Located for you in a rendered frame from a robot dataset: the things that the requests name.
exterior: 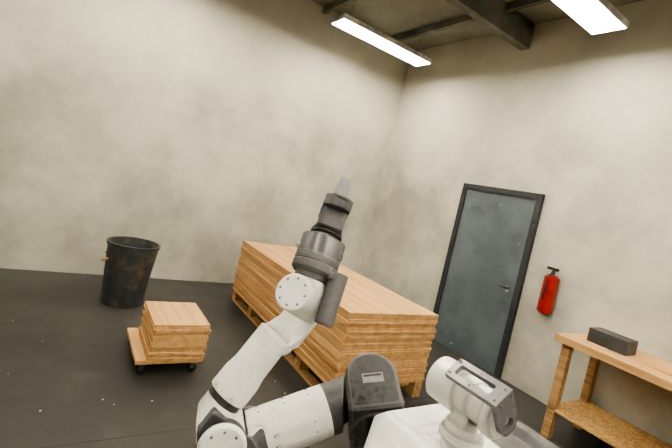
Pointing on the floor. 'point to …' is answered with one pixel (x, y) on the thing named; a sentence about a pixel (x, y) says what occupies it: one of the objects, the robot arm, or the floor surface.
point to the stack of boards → (400, 337)
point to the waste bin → (127, 270)
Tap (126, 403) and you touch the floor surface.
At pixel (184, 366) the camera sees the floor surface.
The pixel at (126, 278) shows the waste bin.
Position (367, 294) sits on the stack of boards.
